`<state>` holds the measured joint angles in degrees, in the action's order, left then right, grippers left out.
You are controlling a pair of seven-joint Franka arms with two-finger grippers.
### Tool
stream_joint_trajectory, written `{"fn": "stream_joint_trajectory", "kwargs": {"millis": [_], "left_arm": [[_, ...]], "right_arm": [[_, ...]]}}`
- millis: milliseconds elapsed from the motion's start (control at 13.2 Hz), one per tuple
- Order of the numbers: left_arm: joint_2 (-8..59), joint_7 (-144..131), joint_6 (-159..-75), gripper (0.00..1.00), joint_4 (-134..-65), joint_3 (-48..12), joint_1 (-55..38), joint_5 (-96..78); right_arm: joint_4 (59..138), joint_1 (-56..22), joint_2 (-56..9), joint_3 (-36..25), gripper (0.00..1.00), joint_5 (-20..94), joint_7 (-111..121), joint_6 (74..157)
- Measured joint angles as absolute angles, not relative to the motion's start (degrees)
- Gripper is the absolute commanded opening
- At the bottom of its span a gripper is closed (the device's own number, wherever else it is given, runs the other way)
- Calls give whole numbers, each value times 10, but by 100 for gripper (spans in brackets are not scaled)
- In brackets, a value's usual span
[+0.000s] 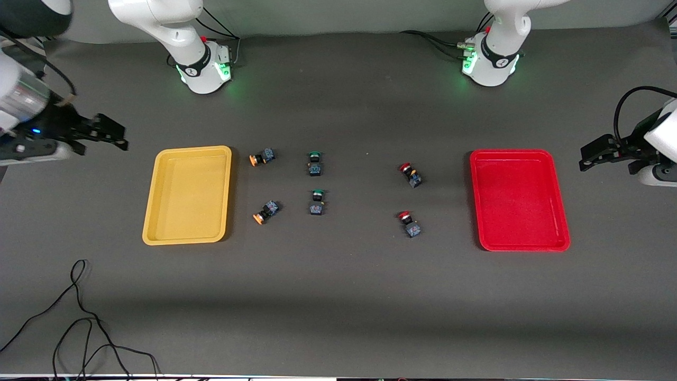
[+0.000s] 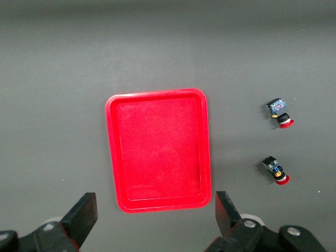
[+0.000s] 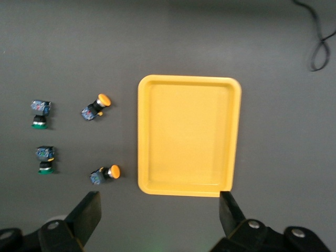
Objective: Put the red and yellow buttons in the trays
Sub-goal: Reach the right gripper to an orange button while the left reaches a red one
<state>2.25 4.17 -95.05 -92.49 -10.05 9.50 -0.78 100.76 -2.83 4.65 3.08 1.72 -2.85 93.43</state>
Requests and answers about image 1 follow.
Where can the red plastic tray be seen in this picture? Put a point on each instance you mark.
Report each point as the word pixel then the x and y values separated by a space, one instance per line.
pixel 518 201

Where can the red push button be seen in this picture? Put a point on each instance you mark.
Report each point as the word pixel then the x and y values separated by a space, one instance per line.
pixel 411 175
pixel 410 225

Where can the yellow plastic tray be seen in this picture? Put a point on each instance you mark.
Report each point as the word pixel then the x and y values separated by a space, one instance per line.
pixel 190 196

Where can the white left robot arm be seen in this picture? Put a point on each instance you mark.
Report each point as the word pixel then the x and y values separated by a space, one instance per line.
pixel 500 32

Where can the dark grey table cloth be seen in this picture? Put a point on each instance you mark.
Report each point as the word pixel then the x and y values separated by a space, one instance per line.
pixel 338 296

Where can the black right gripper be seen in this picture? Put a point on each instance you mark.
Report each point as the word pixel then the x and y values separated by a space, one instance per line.
pixel 57 123

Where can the green push button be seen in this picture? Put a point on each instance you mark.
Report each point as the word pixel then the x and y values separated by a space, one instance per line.
pixel 317 203
pixel 316 165

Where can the orange push button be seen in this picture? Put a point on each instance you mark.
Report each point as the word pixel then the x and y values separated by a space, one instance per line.
pixel 267 210
pixel 264 156

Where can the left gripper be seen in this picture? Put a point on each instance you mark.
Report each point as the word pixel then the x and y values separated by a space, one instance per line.
pixel 632 143

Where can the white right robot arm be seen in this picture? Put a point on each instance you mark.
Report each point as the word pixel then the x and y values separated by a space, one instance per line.
pixel 180 21

